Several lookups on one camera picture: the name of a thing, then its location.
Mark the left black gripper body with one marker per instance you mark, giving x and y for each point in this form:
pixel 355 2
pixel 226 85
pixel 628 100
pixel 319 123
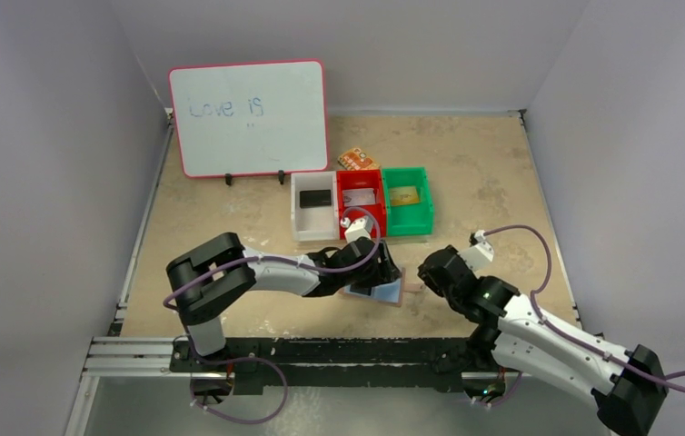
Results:
pixel 380 269

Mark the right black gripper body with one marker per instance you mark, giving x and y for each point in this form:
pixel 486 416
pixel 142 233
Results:
pixel 434 272

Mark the green plastic bin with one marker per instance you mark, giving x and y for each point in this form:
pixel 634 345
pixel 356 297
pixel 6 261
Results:
pixel 410 220

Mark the white plastic bin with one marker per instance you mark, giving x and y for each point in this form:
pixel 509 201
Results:
pixel 314 224

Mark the red plastic bin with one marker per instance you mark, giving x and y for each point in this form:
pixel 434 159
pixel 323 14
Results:
pixel 346 180

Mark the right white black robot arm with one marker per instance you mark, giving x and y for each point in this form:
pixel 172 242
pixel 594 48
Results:
pixel 510 333

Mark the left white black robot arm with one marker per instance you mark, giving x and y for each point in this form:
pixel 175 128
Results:
pixel 210 278

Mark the gold credit card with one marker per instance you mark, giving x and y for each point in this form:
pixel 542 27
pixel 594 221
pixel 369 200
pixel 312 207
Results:
pixel 403 196

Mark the silver credit card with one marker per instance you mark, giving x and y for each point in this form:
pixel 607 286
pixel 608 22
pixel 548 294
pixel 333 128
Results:
pixel 358 197

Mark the orange spiral notebook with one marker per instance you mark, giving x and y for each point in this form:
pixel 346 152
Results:
pixel 356 159

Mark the pink framed whiteboard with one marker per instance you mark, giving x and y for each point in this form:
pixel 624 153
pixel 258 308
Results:
pixel 250 119

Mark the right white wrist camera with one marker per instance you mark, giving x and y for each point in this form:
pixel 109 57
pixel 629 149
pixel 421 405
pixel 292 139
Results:
pixel 480 250

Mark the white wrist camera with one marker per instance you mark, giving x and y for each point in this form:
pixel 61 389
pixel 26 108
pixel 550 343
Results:
pixel 480 250
pixel 359 228

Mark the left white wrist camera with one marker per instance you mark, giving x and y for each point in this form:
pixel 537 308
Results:
pixel 359 228

